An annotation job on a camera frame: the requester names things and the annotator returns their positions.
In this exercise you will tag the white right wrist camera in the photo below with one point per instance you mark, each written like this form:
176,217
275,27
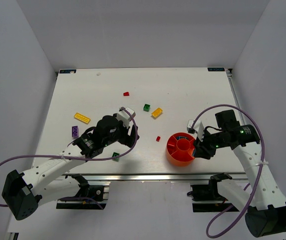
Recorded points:
196,128

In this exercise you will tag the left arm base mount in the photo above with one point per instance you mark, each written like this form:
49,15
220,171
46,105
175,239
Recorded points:
89,196

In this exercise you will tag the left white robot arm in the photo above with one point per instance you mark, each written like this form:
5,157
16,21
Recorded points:
25,192

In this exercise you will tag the yellow long flat lego plate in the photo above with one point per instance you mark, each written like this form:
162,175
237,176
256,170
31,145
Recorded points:
82,118

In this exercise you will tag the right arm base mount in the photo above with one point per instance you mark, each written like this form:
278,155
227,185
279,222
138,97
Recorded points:
203,200

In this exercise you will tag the blue label sticker right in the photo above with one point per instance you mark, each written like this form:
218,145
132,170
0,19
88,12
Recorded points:
215,69

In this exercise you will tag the blue label sticker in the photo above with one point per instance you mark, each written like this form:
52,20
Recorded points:
215,69
67,71

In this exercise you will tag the red sloped lego piece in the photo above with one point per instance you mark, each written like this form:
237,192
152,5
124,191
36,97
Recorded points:
126,94

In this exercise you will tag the yellow 2x3 lego brick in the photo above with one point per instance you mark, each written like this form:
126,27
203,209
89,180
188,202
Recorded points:
156,113

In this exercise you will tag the orange divided round container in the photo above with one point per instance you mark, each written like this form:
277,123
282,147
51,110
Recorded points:
179,152

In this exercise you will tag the green lego brick near front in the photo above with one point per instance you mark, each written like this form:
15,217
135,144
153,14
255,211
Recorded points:
115,157

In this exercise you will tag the purple lego piece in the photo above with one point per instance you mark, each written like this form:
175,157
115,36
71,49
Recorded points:
75,132

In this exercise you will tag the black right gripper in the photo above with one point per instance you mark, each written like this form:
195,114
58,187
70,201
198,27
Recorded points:
202,147

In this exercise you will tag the green square lego brick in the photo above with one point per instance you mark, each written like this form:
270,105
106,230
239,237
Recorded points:
146,107

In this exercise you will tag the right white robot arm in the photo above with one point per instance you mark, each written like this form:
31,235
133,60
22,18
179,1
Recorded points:
264,209

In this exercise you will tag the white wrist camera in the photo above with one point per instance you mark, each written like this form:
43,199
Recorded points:
196,128
125,115

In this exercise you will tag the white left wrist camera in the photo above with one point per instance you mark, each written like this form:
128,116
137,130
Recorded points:
125,115

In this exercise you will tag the aluminium front table rail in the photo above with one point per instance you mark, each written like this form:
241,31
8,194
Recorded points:
149,177

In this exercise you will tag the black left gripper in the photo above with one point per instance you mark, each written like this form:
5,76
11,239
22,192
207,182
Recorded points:
132,136

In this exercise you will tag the blue label sticker left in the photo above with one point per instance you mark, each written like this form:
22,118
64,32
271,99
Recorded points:
67,71

